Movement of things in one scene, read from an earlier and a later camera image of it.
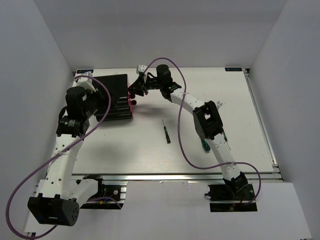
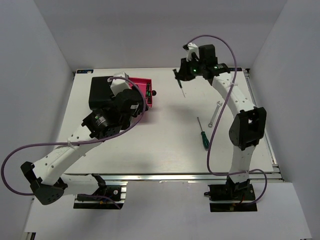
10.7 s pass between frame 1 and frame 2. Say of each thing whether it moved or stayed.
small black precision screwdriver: moved
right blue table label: stayed
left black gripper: moved
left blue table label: stayed
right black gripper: moved
